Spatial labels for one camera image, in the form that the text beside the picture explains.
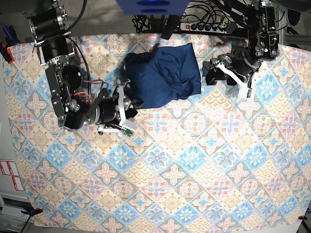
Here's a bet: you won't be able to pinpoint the black strap on table edge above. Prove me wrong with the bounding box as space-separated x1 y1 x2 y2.
160 14 180 40

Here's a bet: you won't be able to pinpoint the blue long-sleeve T-shirt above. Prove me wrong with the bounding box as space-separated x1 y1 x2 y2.
124 43 201 109

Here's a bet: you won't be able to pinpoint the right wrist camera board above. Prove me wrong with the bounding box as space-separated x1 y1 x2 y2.
118 120 137 139

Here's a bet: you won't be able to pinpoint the black clamp bottom left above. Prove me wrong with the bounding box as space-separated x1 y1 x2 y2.
21 207 43 216

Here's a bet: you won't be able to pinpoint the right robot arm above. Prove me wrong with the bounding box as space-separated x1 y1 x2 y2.
28 0 143 138

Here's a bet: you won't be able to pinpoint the blue box overhead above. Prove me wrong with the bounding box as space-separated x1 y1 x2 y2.
117 0 190 15

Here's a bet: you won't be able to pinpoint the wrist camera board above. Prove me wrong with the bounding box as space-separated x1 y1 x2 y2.
246 87 252 98
118 120 137 139

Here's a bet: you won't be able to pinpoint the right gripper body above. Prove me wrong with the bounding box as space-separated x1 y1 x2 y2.
85 83 131 134

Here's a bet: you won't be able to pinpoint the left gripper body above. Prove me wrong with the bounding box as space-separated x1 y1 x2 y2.
211 47 261 89

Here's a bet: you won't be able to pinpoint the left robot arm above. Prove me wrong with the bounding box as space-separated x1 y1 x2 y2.
204 0 279 91

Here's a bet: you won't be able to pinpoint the red-black clamp top left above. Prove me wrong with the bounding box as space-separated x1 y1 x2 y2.
0 42 14 64

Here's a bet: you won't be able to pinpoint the blue clamp top left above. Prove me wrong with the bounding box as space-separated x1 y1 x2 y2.
2 25 20 46

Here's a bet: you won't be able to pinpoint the red-white labels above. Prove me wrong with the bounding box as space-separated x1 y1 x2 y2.
0 160 24 191

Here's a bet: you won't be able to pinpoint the white power strip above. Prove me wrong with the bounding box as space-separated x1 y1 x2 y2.
179 22 227 34

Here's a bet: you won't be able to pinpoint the patterned tile tablecloth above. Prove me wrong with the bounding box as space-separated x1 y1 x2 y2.
3 44 311 233

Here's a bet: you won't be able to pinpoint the black clamp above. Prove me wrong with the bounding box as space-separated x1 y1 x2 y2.
21 207 43 216
298 216 308 220

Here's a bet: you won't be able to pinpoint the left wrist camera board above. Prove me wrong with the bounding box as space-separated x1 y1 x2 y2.
246 87 252 98

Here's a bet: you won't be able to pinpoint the black clamp bottom right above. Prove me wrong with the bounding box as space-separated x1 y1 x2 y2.
298 216 308 220

